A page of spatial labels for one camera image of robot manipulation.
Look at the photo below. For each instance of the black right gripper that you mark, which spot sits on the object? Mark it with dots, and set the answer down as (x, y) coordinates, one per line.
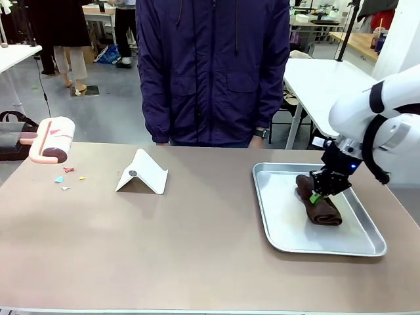
(339, 162)

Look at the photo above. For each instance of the brown towel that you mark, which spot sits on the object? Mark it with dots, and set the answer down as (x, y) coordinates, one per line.
(323, 210)

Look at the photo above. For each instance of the pink lint roller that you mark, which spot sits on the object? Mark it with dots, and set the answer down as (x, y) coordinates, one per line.
(54, 138)

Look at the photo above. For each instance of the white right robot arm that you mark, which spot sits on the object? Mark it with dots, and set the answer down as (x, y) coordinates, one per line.
(361, 111)

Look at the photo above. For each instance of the person's left forearm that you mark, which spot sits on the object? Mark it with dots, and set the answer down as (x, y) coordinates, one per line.
(272, 108)

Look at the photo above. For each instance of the person's right forearm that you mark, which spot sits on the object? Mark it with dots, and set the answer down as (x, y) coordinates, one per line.
(155, 115)

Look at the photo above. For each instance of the person's left hand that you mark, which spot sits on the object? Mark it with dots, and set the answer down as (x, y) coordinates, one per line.
(256, 141)

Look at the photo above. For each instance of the person's right hand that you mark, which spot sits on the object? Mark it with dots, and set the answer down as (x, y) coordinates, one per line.
(161, 143)

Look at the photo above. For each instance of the silver metal tray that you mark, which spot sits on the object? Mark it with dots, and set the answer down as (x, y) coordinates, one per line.
(285, 213)

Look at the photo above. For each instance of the blue paper scrap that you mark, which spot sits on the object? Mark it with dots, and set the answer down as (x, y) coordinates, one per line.
(59, 179)

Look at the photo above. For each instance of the red paper scrap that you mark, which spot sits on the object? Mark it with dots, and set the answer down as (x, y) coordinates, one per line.
(69, 169)

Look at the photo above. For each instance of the white side table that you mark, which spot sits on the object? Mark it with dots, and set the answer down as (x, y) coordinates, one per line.
(13, 54)

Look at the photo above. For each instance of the dark floor plate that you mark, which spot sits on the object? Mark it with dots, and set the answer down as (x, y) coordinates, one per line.
(84, 91)

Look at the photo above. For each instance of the black wrist watch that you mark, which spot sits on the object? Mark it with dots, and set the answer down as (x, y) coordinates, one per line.
(262, 134)

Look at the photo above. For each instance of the large white table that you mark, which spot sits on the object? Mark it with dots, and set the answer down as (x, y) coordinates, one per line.
(321, 85)

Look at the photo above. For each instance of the bystander in black coat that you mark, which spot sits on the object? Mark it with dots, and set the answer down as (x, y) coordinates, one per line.
(62, 26)

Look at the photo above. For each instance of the blue plastic bag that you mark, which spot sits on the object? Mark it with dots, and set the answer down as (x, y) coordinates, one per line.
(106, 55)

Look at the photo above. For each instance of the blue jeans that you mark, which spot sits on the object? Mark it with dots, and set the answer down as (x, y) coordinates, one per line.
(210, 143)

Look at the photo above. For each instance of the white folded stand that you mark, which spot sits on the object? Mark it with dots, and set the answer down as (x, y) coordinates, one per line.
(144, 174)

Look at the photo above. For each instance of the grey background desk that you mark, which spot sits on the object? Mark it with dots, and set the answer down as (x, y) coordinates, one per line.
(98, 19)

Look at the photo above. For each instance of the wooden table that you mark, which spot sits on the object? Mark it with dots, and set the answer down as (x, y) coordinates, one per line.
(357, 42)

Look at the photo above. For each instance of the bystander in black trousers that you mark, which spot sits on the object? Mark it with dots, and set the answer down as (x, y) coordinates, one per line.
(124, 29)

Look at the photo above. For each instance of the blue cup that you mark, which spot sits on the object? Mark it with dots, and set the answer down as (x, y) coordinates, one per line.
(382, 41)

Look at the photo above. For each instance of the drink cup with straw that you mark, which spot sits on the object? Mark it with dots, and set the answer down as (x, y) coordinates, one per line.
(376, 37)

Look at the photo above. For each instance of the black stand pole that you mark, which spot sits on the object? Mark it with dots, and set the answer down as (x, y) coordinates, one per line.
(346, 29)

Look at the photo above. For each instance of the person in navy jacket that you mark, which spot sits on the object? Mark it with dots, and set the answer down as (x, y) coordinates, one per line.
(213, 65)

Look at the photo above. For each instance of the white box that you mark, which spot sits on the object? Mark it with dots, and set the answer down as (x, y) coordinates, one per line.
(302, 18)

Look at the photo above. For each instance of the red hanging garment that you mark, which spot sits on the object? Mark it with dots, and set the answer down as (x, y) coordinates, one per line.
(380, 14)

